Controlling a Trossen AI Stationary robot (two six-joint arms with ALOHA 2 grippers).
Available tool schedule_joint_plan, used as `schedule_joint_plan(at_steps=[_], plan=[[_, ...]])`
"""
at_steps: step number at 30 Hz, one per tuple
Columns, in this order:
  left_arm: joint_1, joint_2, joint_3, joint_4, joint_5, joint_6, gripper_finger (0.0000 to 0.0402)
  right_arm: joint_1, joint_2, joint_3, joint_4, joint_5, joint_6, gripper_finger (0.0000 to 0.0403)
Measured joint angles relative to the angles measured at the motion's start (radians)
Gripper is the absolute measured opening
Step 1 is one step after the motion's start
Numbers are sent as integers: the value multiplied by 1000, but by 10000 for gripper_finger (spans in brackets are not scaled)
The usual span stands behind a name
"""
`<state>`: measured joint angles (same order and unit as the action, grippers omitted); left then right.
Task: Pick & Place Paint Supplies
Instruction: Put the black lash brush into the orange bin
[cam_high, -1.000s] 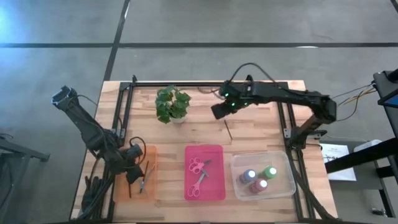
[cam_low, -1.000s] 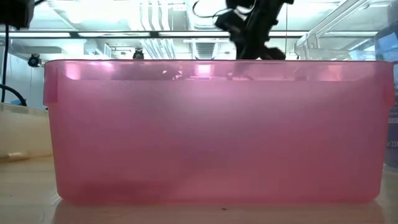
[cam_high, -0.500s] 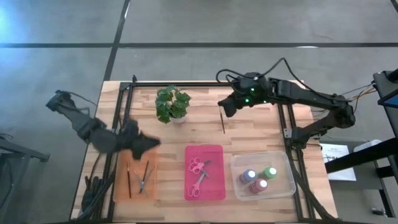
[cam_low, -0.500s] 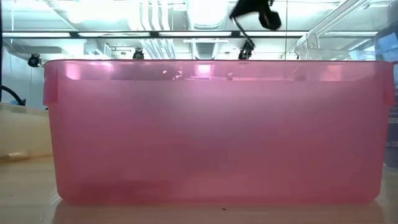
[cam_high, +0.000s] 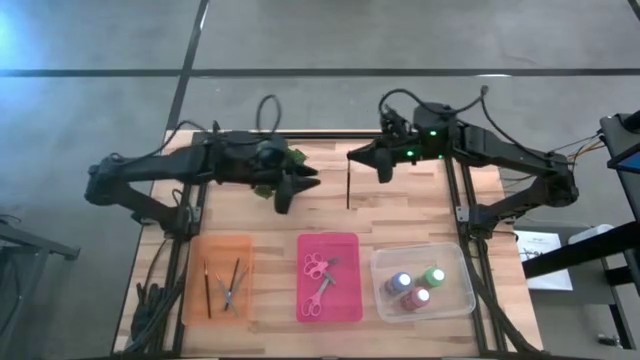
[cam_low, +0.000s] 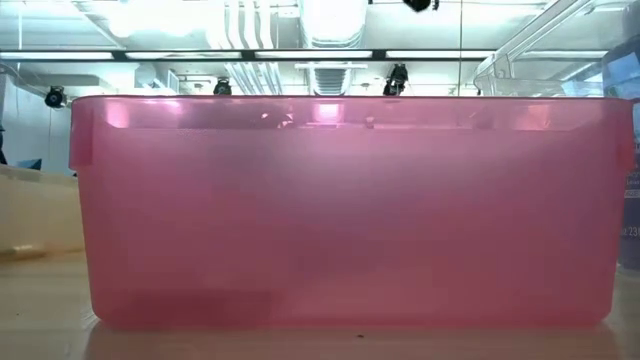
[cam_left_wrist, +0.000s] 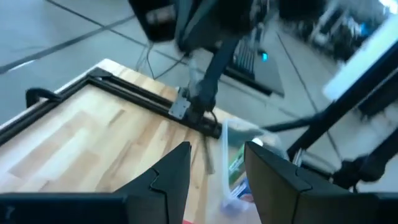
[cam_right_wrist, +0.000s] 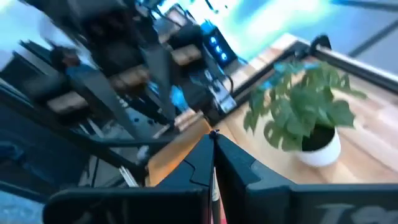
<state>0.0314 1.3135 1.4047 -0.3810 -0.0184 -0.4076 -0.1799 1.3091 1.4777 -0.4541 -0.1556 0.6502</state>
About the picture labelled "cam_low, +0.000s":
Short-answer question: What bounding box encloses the white ceiling air duct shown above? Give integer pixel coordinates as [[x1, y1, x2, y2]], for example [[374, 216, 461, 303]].
[[294, 0, 370, 97]]

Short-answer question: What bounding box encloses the black table clamp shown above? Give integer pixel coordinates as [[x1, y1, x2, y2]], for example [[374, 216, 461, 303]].
[[381, 63, 411, 97], [212, 76, 234, 97], [43, 85, 68, 110]]

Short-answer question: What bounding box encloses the thin vertical pole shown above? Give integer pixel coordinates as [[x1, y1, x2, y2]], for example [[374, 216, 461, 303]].
[[457, 0, 464, 97]]

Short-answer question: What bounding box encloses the pink translucent plastic bin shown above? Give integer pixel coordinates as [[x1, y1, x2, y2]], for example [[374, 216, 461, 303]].
[[68, 94, 637, 332]]

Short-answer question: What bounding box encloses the clear plastic bin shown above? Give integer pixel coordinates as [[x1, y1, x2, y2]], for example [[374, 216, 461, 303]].
[[471, 0, 640, 274]]

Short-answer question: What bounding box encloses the black overhead rig crossbar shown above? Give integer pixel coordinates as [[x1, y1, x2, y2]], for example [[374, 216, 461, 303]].
[[0, 48, 609, 63]]

